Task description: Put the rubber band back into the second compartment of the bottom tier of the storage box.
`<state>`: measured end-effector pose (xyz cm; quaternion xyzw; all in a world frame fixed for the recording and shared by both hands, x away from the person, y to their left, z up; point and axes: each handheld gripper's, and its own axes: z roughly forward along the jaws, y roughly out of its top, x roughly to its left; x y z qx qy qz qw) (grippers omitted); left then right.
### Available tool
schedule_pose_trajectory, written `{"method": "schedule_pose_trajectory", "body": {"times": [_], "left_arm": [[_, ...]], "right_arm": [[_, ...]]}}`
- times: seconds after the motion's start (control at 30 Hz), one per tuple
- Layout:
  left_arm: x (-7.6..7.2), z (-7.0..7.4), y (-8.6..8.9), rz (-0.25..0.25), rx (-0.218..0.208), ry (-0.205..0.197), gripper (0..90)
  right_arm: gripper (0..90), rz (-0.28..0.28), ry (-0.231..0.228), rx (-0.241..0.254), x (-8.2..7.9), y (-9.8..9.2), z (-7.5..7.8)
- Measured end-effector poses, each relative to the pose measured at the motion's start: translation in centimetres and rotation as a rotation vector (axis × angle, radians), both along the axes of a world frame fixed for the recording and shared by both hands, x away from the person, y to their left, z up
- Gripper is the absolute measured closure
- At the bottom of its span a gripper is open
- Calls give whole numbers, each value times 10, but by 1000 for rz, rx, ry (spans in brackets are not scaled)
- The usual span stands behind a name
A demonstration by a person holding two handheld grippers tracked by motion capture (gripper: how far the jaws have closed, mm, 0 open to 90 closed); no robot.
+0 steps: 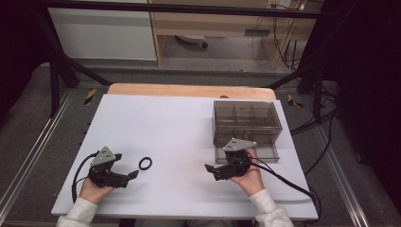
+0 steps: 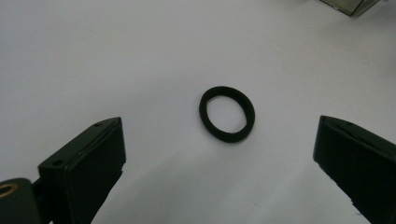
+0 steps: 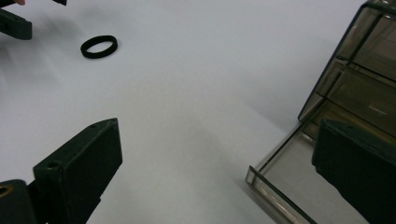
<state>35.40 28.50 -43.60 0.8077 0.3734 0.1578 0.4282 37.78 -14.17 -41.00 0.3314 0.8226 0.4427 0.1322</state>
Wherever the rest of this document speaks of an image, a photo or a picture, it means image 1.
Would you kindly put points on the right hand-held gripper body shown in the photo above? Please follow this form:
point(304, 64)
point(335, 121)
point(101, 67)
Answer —
point(236, 165)

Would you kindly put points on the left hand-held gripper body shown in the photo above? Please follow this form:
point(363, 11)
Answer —
point(108, 180)

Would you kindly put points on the clear grey drawer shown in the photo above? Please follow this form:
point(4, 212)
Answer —
point(268, 153)

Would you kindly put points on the clear grey drawer organizer box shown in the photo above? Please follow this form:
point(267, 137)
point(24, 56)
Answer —
point(246, 107)

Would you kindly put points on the person's left hand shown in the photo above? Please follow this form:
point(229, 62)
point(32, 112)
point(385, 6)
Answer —
point(93, 193)

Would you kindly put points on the person's right hand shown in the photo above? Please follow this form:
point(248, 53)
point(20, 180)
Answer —
point(253, 181)

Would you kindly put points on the white foam board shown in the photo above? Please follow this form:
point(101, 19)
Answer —
point(176, 132)

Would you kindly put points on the yellow black tape strip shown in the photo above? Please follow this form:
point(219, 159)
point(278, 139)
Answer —
point(293, 101)
point(90, 96)

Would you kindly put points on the wooden table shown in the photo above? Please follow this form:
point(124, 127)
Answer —
point(176, 90)

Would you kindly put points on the white cabinet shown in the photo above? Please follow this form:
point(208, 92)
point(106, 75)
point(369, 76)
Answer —
point(104, 34)

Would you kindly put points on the office chair base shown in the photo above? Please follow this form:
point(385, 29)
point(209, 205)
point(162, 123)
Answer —
point(192, 39)

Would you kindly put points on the light wooden desk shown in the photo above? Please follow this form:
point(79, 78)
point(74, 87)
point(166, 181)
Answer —
point(220, 23)

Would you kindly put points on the black curtain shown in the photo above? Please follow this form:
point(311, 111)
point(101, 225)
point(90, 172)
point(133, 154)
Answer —
point(19, 47)
point(369, 78)

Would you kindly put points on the white power strip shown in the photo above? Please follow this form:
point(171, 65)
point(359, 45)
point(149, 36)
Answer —
point(280, 3)

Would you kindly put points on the aluminium floor rail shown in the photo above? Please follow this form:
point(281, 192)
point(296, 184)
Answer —
point(34, 151)
point(340, 176)

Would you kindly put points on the black frame stand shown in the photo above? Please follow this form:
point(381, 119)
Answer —
point(317, 82)
point(55, 82)

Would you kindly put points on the black frame crossbar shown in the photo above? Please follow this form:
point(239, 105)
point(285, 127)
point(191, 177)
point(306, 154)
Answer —
point(176, 8)

